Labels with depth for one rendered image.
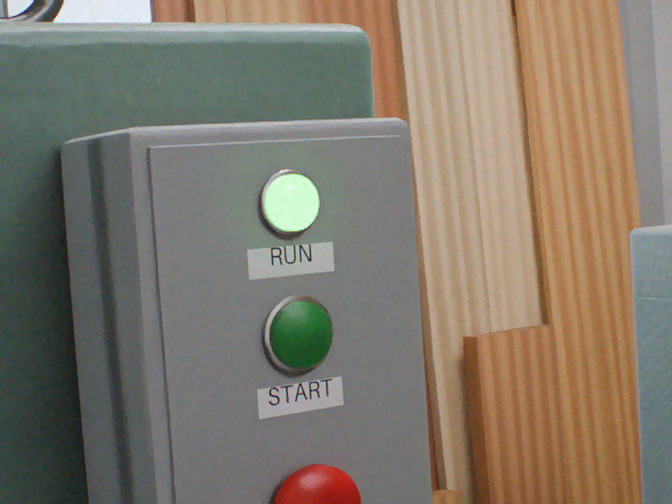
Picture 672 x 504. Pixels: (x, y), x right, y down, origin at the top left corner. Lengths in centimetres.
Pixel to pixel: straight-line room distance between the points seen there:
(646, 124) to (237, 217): 220
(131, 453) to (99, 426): 3
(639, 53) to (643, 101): 9
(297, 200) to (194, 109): 8
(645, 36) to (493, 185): 58
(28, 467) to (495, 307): 171
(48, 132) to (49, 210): 3
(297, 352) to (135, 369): 5
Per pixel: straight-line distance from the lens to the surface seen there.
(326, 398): 40
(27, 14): 54
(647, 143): 256
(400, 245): 42
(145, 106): 44
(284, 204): 39
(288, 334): 39
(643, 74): 257
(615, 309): 223
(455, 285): 202
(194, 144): 38
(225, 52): 46
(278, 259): 39
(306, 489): 39
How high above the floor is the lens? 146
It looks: 3 degrees down
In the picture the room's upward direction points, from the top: 4 degrees counter-clockwise
